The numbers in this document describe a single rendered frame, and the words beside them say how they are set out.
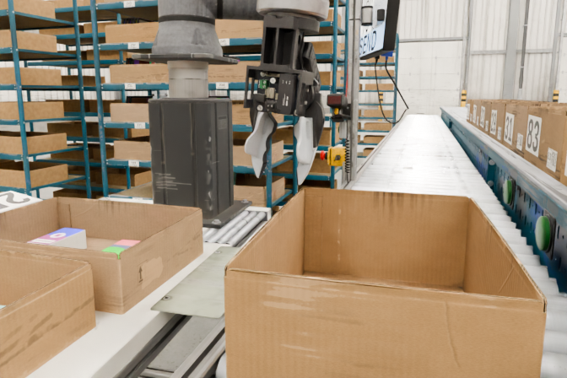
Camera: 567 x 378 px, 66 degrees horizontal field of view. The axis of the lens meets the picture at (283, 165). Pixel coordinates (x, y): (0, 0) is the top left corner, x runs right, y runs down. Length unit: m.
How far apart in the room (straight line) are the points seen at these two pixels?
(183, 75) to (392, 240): 0.70
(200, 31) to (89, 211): 0.52
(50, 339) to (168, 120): 0.67
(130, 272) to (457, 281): 0.55
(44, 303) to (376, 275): 0.53
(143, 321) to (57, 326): 0.12
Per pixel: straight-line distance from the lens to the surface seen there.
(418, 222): 0.80
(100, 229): 1.10
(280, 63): 0.54
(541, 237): 1.02
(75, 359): 0.67
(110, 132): 3.81
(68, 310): 0.69
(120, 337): 0.70
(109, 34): 2.52
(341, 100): 1.63
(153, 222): 1.01
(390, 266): 0.83
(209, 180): 1.16
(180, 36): 1.18
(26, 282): 0.80
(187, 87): 1.20
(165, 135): 1.19
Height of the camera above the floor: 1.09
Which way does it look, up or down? 9 degrees down
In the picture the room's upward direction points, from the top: straight up
